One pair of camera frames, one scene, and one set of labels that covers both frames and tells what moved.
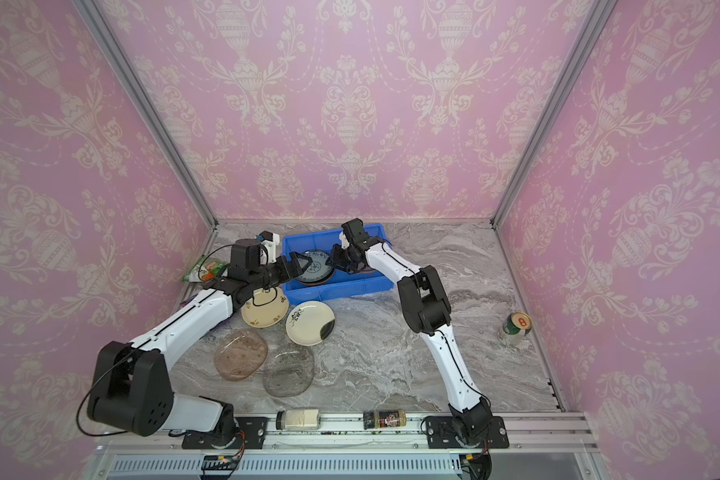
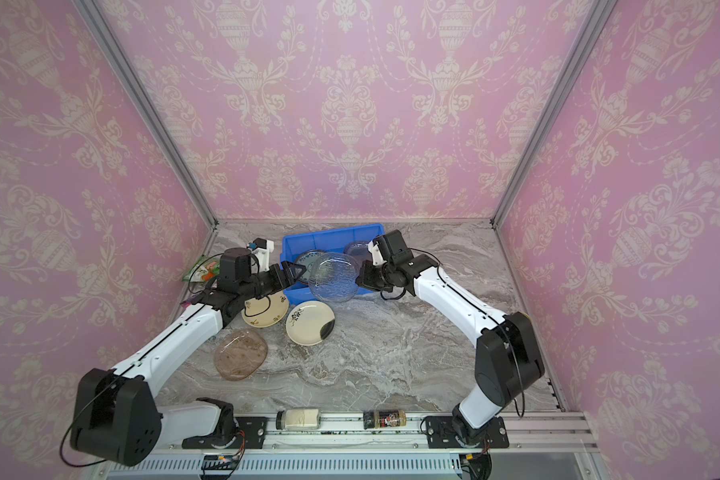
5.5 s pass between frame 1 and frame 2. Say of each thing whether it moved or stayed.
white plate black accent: stayed
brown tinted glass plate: stayed
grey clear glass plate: moved
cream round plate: stayed
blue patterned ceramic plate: stayed
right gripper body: moved
